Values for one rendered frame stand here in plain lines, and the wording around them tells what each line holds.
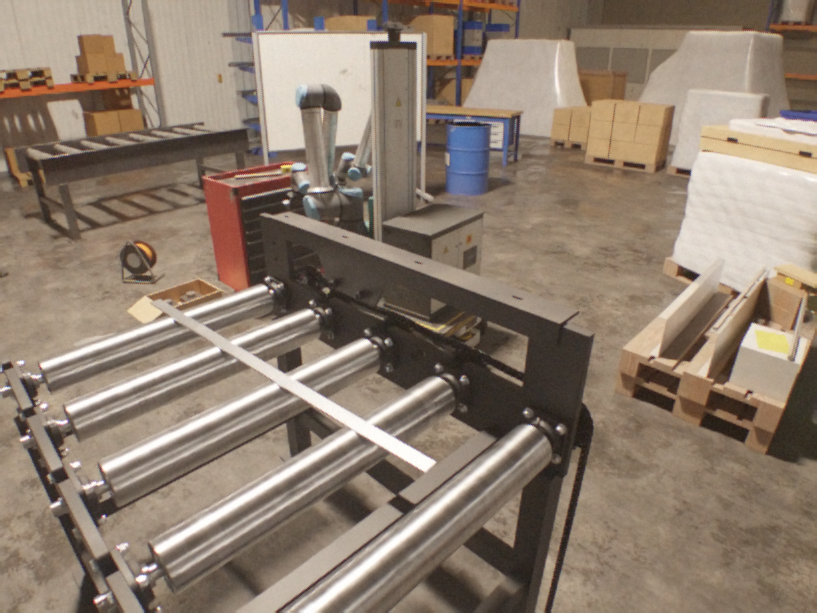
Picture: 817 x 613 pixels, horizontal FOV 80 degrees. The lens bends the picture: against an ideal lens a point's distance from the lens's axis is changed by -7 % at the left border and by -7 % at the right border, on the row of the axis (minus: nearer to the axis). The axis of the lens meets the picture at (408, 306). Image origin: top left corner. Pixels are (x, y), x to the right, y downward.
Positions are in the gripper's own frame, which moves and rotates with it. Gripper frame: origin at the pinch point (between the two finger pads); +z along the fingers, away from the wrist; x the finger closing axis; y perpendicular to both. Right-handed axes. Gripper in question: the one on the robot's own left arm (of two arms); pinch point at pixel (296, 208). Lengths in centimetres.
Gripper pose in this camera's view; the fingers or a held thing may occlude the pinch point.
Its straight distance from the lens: 360.0
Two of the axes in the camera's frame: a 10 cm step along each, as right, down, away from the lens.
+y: -6.6, -6.4, 3.9
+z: -2.0, 6.5, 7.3
